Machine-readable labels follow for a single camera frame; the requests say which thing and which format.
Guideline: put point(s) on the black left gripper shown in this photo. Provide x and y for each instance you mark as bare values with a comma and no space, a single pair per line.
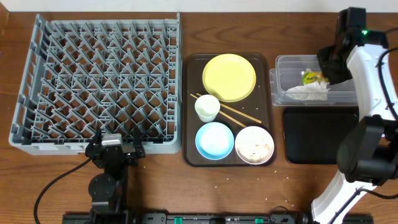
115,153

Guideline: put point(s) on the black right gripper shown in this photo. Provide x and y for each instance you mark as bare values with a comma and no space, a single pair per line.
323,54

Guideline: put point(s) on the green snack wrapper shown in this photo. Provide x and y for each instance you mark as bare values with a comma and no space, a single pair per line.
309,77

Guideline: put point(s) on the white tissue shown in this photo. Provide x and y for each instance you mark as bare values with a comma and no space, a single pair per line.
312,92

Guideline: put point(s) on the white cup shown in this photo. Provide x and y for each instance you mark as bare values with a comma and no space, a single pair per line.
207,108

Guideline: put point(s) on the light blue bowl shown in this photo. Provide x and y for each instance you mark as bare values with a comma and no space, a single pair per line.
214,141

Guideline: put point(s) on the pink bowl with rice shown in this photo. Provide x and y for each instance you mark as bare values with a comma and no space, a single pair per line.
254,145

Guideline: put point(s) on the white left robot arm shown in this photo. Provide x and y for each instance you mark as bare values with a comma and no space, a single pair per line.
108,190

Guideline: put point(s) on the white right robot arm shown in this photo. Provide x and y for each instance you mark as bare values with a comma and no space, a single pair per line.
367,157

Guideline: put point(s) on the grey dishwasher rack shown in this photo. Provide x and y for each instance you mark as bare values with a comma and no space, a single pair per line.
112,74

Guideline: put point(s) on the black waste tray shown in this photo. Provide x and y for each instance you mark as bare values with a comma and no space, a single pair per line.
312,134

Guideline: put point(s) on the clear plastic bin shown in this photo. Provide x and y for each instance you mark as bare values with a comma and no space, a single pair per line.
287,74

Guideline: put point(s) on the lower wooden chopstick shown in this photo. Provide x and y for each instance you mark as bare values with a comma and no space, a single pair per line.
225,115

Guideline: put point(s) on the wooden chopstick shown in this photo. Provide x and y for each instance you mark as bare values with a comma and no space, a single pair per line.
225,115
236,111

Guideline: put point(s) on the upper wooden chopstick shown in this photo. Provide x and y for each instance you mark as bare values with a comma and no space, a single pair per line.
236,111

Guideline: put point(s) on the dark brown serving tray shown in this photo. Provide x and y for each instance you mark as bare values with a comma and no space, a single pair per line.
257,104

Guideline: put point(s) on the yellow plate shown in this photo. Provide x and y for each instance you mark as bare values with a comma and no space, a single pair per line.
229,77

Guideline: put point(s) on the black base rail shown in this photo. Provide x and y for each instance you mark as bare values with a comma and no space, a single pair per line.
161,218

